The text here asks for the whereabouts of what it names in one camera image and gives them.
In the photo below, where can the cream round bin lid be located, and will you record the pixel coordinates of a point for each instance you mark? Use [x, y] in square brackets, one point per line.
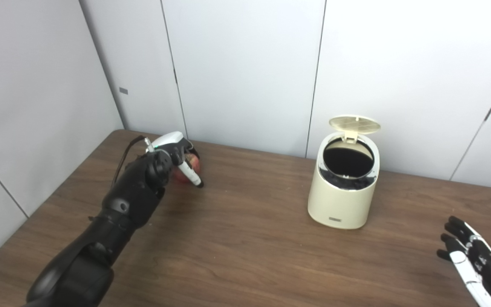
[354, 123]

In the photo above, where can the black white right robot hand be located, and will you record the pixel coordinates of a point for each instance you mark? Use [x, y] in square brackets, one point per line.
[488, 273]

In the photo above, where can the red apple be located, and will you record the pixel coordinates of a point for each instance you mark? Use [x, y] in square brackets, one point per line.
[193, 164]

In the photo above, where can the grey wall label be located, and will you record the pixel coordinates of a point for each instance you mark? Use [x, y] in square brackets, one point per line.
[123, 91]

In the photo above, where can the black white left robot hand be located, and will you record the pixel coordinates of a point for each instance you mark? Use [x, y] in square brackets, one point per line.
[171, 140]

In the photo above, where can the cream-colored bin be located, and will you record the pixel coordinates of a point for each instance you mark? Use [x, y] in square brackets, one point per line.
[341, 204]

